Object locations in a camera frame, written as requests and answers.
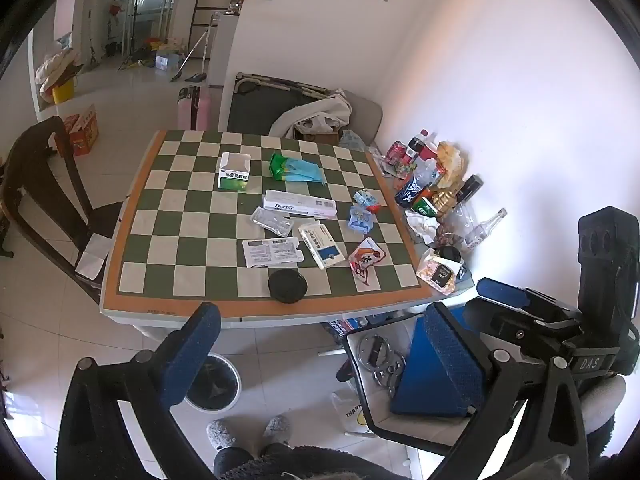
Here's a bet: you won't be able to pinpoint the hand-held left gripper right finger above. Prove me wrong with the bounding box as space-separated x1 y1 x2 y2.
422 302 591 480

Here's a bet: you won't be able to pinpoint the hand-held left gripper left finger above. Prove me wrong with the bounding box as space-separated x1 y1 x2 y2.
56 302 223 480

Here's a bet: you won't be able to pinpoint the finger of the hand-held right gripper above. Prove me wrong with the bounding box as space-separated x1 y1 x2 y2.
461 296 532 334
476 276 557 312

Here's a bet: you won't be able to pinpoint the white trash bin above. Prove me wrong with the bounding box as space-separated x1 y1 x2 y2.
185 352 242 412

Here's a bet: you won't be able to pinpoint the blue cartoon tissue packet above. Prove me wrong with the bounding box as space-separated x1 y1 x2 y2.
346 205 375 233

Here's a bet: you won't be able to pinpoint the green white medicine box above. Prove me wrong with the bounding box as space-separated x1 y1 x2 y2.
216 151 252 192

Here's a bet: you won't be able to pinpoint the person's right forearm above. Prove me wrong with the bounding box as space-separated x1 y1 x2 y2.
565 375 631 480

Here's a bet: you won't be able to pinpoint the clear glass bottle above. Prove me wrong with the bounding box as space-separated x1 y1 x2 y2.
462 207 508 251

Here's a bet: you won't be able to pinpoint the pink food packet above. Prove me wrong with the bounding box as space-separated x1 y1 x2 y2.
416 250 458 295

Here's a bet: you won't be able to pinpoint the silver metal rings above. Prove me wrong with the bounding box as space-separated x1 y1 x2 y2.
356 332 407 388

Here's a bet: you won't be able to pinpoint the grey fuzzy slipper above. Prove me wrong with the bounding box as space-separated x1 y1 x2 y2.
206 419 238 451
262 414 292 443

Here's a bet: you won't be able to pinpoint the crumpled white tissue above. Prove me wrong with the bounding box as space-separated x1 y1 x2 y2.
404 209 441 245

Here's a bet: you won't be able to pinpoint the amber glass bottle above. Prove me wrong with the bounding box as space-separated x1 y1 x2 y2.
425 182 463 218

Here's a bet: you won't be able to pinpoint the black round lid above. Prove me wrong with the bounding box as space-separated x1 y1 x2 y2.
267 269 307 304

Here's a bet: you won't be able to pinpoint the blue printed carton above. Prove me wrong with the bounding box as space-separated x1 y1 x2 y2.
322 316 371 341

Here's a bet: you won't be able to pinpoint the yellow smiley plastic bag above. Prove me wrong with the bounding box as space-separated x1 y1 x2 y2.
331 390 381 438

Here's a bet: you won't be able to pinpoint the flat white printed carton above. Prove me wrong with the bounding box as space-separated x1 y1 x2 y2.
242 238 304 268

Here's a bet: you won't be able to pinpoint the blue drink can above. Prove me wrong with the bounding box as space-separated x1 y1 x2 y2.
395 175 426 209

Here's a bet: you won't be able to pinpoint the red white snack wrapper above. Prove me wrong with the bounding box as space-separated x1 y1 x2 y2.
347 237 388 288

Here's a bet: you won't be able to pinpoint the white paper sheet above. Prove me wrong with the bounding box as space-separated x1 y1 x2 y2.
75 234 115 278

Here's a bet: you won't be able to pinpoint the clear water bottle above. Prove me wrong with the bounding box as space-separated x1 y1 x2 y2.
412 159 443 186

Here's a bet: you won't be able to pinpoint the bread bag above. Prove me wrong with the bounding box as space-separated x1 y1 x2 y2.
436 141 468 183

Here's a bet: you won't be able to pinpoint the green white checkered table mat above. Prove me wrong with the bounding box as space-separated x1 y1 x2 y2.
100 130 448 323

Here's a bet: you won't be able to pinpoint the clear plastic blister tray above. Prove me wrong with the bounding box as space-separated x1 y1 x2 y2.
250 207 294 237

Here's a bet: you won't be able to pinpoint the colourful snack packet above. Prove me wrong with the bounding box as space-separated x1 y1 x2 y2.
382 157 418 181

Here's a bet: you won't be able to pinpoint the small blue red packet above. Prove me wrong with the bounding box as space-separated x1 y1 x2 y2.
353 189 381 212

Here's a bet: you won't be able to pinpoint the cola bottle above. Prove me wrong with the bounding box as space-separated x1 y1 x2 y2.
404 130 431 163

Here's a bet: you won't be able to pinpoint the white blue label medicine box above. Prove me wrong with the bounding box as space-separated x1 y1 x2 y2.
298 221 347 271

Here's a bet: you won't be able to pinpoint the long white toothpaste box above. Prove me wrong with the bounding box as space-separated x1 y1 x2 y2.
263 189 338 219

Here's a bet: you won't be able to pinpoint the clear plastic bag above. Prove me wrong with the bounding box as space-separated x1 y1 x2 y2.
340 129 368 151

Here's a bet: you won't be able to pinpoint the green blue plastic wrapper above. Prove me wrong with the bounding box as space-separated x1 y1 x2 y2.
268 152 326 184

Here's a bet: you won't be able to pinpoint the grey padded chair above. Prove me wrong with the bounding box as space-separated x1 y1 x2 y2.
345 91 383 146

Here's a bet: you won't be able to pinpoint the brown cardboard box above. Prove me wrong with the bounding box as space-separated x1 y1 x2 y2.
294 122 343 147

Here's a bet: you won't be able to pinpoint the pink suitcase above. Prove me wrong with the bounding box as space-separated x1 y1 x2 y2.
177 85 213 133

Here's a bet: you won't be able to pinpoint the dark wooden chair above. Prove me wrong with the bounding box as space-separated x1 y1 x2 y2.
0 116 126 306

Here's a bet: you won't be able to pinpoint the red orange cardboard box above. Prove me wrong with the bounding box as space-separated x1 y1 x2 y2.
55 104 100 157

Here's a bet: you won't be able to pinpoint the white clothing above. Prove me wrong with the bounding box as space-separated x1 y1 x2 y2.
270 91 353 138

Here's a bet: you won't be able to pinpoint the dark folding bed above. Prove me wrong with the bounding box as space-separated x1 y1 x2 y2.
227 72 341 136

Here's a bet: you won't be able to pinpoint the broom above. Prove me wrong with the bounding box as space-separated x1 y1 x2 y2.
170 30 208 83

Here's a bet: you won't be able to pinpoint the yellow bin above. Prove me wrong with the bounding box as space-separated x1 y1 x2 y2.
51 80 77 106

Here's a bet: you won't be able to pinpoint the white cabinet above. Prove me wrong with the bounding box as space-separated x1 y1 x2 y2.
206 10 241 88

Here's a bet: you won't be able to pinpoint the coat rack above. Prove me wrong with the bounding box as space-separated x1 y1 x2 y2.
117 0 151 72

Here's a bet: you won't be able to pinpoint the black frame chair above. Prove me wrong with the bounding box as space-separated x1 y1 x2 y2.
342 305 506 456

